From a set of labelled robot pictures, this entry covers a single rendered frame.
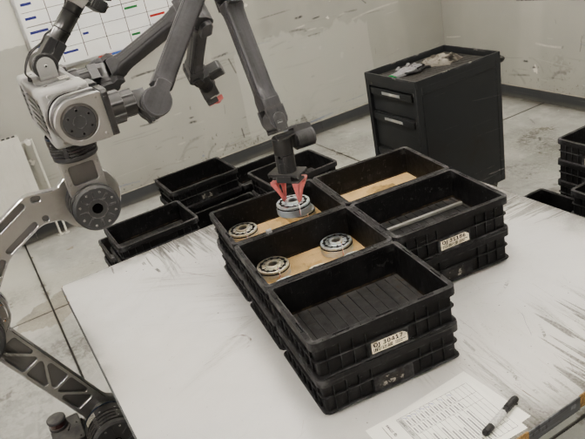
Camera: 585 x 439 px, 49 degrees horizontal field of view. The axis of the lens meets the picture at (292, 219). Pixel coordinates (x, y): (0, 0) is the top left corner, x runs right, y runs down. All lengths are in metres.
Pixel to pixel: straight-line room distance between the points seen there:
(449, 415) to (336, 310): 0.41
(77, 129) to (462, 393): 1.14
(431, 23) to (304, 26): 1.35
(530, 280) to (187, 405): 1.06
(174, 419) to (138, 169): 3.48
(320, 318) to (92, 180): 0.79
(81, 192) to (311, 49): 3.78
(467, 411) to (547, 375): 0.23
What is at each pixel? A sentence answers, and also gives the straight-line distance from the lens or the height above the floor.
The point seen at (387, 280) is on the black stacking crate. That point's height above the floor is 0.83.
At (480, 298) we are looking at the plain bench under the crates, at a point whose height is 0.70.
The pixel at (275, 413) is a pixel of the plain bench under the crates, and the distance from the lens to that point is 1.69.
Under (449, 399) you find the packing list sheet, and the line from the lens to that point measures 1.65.
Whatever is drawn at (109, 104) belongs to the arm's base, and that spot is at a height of 1.47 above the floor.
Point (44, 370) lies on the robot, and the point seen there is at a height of 0.60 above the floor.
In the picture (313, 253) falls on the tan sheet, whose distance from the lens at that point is 2.04.
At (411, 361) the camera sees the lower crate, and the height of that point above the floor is 0.76.
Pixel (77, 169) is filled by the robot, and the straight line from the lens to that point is 2.00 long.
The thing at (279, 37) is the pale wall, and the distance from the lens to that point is 5.36.
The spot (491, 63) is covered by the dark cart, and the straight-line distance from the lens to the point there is 3.76.
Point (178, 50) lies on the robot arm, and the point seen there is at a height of 1.54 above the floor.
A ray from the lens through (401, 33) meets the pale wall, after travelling 6.04.
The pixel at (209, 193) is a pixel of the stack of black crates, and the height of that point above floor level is 0.51.
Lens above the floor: 1.83
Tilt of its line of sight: 26 degrees down
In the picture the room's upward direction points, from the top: 12 degrees counter-clockwise
